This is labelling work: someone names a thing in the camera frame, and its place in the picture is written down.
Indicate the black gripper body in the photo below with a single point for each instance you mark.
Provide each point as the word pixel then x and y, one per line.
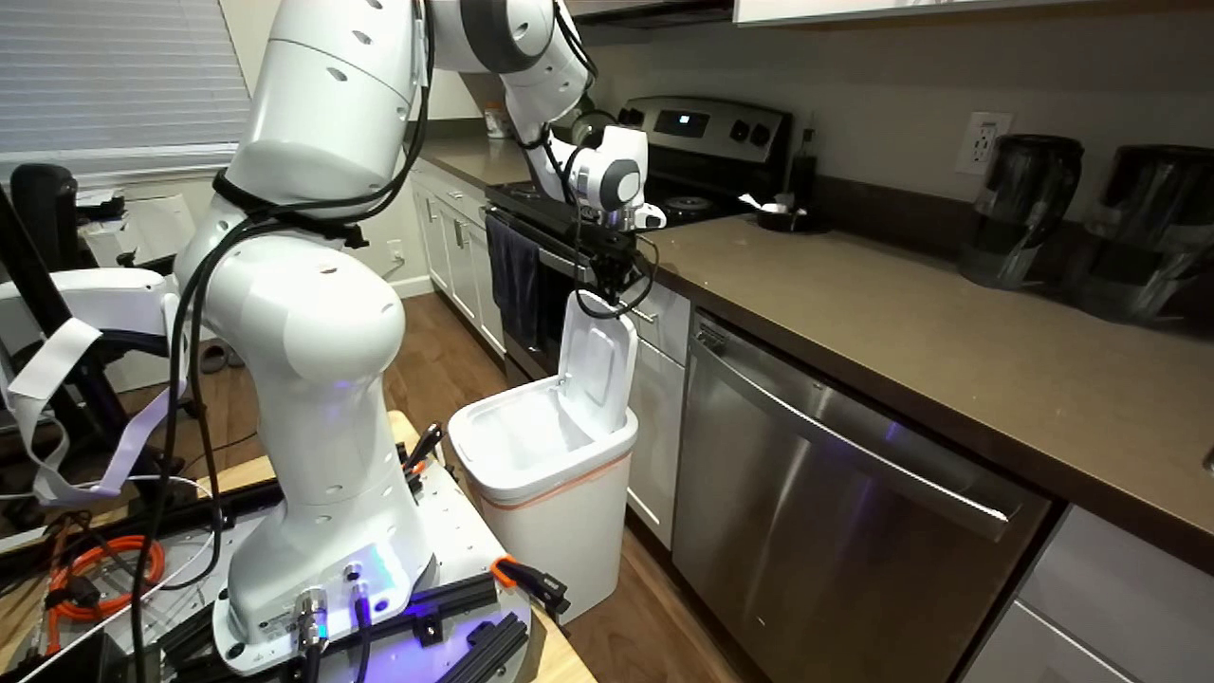
pixel 616 253

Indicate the white trash bin lid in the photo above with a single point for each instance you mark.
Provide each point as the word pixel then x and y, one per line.
pixel 595 360

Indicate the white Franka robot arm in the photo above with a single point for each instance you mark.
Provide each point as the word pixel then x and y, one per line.
pixel 305 317

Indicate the white trash bin body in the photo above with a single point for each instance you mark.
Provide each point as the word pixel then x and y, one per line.
pixel 555 505

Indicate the dark blue towel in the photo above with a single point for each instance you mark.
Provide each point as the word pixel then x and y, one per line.
pixel 517 286

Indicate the white narrow drawer cabinet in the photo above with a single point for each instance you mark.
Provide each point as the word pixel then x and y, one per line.
pixel 657 419

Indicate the white base cabinets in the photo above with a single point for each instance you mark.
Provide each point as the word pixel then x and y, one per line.
pixel 455 253

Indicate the small dark dish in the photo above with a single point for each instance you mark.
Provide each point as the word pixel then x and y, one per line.
pixel 784 212

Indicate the dark bottle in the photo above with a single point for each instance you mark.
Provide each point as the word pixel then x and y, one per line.
pixel 802 164

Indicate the black red-tipped tool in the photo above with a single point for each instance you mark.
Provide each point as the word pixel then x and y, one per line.
pixel 424 456

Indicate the white robot mounting table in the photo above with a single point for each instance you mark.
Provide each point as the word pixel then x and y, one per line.
pixel 474 532

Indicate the stainless steel dishwasher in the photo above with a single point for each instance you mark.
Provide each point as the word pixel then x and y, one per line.
pixel 819 542

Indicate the black clamp bar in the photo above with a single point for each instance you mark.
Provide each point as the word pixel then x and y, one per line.
pixel 436 603
pixel 487 650

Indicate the black coffee maker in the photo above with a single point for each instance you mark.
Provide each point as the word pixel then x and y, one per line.
pixel 1020 209

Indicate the tan wooden board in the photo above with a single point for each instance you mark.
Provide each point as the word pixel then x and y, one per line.
pixel 239 477

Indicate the dark glossy canister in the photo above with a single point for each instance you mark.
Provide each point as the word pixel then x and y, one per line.
pixel 1154 233

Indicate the white window blinds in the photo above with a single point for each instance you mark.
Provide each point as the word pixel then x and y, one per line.
pixel 115 68

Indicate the black chair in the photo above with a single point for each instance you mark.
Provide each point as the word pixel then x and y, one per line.
pixel 44 204

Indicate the black metal stand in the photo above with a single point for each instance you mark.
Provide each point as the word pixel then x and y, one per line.
pixel 33 272

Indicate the grey base cabinet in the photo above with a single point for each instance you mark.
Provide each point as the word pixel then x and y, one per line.
pixel 1114 607

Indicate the white wall outlet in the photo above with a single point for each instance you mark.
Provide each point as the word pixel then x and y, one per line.
pixel 979 143

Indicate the white wall cabinet over counter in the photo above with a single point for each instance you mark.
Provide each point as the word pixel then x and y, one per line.
pixel 948 10

